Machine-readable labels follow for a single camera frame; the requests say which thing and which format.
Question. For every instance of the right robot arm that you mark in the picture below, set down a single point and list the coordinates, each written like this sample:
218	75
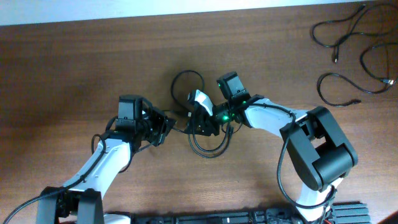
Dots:
318	148

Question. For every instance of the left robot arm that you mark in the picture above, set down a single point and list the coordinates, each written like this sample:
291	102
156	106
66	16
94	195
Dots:
137	120

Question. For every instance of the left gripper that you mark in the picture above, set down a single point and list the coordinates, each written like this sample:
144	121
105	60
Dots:
167	124

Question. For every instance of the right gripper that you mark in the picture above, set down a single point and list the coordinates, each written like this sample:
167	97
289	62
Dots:
208	122

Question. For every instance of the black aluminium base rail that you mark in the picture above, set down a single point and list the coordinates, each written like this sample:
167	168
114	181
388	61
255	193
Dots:
354	213

